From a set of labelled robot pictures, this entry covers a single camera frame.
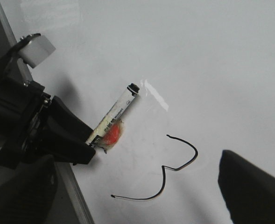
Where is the red round magnet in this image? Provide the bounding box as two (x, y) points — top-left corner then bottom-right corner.
(99, 119), (123, 154)

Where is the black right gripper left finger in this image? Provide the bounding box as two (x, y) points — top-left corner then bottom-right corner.
(0, 156), (58, 224)

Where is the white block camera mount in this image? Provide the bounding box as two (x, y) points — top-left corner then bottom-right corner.
(17, 33), (56, 68)

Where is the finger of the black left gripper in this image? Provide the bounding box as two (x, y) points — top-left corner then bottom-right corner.
(38, 96), (96, 164)

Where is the white black whiteboard marker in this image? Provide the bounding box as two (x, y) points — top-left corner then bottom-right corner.
(86, 83), (140, 146)

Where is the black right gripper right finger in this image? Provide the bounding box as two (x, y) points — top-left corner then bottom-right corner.
(218, 150), (275, 224)

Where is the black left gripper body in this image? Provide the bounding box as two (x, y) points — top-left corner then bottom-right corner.
(0, 37), (51, 169)

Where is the white whiteboard with aluminium frame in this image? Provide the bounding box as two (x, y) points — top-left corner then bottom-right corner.
(0, 0), (275, 224)

